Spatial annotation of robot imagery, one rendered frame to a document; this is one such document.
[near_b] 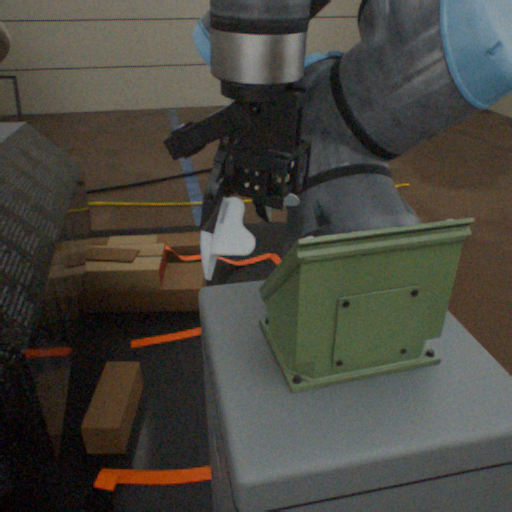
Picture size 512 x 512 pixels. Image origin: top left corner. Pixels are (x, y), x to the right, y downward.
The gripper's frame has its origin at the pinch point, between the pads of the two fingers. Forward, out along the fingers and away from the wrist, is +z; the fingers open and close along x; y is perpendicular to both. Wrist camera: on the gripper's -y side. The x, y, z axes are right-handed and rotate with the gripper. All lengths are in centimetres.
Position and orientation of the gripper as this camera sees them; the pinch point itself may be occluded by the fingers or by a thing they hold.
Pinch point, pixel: (235, 248)
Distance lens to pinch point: 58.5
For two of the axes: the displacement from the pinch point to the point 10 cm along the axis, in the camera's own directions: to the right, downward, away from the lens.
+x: 4.5, -4.7, 7.6
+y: 8.9, 2.7, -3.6
